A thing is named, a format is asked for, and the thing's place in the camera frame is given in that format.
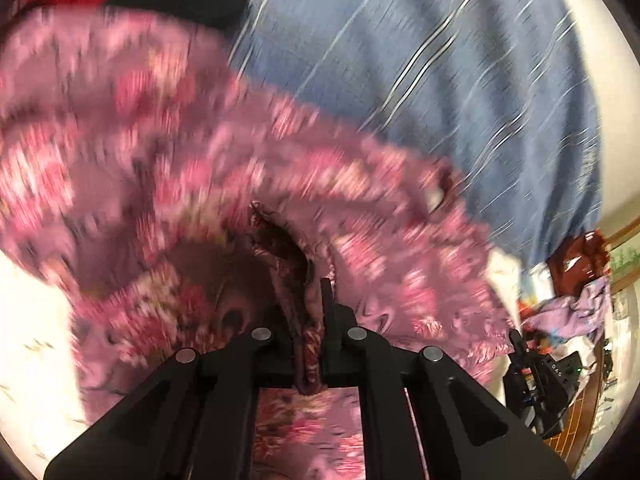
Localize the purple floral blouse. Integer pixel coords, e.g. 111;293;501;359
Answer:
1;8;510;479

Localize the blue plaid blanket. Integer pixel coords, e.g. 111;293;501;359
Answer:
231;0;601;264

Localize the dark red plastic bag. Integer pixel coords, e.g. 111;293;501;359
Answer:
546;230;610;297

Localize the white leaf-print bed sheet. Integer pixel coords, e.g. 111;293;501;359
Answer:
0;256;88;479

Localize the lilac crumpled cloth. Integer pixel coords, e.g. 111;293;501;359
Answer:
522;275;612;342

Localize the wooden framed bamboo glass door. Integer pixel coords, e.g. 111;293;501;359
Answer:
599;214;640;295

